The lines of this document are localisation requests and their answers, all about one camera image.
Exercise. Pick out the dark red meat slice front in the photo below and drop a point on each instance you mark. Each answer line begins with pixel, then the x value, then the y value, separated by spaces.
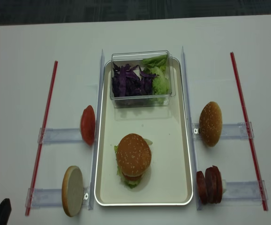
pixel 201 187

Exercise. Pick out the dark red meat slice back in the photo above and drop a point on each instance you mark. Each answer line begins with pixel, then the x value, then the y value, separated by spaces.
pixel 219 184

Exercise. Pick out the dark red meat slice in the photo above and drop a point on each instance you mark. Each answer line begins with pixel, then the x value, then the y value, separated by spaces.
pixel 211 184
pixel 201 187
pixel 219 184

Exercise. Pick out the stacked burger fillings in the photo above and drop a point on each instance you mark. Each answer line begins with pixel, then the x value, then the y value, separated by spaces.
pixel 130 183

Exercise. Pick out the tomato slice upright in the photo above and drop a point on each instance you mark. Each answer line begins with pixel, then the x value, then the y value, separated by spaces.
pixel 88 125

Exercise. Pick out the sesame bun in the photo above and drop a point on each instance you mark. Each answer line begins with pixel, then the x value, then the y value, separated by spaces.
pixel 210 124
pixel 133 155

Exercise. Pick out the clear holder upper left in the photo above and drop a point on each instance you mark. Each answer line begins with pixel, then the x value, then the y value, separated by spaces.
pixel 59 135

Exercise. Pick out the clear plastic salad box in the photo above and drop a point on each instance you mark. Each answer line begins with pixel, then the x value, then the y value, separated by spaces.
pixel 133 59

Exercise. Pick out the bun bottom upright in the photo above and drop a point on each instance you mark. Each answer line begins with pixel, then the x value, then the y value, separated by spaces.
pixel 72 191

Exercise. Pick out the dark red meat slice middle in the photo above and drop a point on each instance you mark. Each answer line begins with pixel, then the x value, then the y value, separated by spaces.
pixel 211 184

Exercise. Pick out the left long clear rail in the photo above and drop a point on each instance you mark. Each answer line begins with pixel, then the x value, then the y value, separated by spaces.
pixel 97 130

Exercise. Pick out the right long clear rail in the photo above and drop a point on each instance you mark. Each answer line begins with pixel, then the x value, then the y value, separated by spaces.
pixel 190 130

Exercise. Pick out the red strip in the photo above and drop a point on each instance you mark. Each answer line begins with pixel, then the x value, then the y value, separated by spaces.
pixel 251 142
pixel 35 170

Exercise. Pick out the clear holder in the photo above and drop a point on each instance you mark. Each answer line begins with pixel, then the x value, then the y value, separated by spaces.
pixel 38 197
pixel 59 135
pixel 244 191
pixel 241 130

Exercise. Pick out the long clear rail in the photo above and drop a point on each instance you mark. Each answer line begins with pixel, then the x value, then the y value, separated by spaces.
pixel 190 130
pixel 97 130

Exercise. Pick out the shredded purple cabbage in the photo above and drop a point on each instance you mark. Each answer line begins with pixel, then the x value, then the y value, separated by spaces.
pixel 131 81

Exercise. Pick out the cream metal tray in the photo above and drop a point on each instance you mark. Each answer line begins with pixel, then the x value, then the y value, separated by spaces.
pixel 168 180

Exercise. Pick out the right red strip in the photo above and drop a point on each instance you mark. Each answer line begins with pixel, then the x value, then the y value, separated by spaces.
pixel 251 142

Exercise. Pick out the clear holder lower right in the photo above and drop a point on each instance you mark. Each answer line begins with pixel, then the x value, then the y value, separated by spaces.
pixel 244 191

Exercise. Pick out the clear holder lower left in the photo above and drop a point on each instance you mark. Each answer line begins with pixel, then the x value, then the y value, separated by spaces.
pixel 38 197

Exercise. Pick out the black object corner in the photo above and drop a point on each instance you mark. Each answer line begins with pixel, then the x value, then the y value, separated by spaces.
pixel 5 211

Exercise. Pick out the clear holder upper right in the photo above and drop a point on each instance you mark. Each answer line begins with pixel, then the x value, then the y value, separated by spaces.
pixel 241 130

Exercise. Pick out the green lettuce in box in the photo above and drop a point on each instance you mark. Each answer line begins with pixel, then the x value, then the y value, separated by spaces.
pixel 154 80

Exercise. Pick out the left red strip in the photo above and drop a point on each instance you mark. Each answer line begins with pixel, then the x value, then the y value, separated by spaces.
pixel 35 170

